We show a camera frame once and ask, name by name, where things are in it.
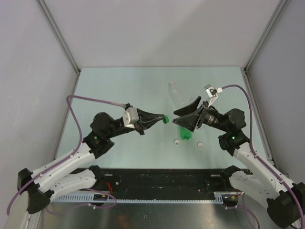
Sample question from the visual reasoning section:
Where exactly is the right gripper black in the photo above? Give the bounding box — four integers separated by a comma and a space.
173, 96, 230, 133

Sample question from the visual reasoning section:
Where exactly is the green plastic bottle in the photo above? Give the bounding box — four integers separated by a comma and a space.
178, 126, 192, 141

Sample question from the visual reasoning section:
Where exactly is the green bottle cap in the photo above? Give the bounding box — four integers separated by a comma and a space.
163, 115, 169, 124

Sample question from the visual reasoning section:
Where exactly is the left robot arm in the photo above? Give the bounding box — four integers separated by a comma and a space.
18, 106, 169, 214

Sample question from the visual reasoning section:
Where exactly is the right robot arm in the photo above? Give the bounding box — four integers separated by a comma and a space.
173, 97, 305, 229

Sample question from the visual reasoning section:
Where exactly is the clear plastic bottle far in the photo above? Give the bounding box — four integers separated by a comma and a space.
168, 81, 188, 109

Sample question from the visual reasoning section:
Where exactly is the white bottle cap left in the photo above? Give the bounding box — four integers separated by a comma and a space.
174, 140, 181, 146

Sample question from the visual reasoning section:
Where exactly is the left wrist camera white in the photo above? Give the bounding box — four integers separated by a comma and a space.
122, 107, 139, 128

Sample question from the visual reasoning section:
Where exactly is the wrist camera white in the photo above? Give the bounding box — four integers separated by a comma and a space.
204, 84, 223, 107
122, 107, 139, 128

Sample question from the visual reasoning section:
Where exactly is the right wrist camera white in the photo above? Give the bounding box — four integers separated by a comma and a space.
204, 84, 223, 107

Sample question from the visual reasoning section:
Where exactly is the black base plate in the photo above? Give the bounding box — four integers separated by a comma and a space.
93, 168, 237, 197

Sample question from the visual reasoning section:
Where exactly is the grey slotted cable duct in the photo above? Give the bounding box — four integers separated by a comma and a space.
53, 192, 223, 204

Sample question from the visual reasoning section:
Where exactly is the left aluminium corner post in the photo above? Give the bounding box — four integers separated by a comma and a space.
35, 0, 81, 74

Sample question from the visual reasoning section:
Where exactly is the aluminium corner post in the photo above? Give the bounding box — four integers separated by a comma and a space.
243, 0, 291, 73
35, 0, 81, 74

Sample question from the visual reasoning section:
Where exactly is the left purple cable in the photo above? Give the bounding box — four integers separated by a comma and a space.
6, 95, 131, 216

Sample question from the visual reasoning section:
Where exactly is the right aluminium corner post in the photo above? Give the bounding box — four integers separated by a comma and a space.
243, 0, 291, 73

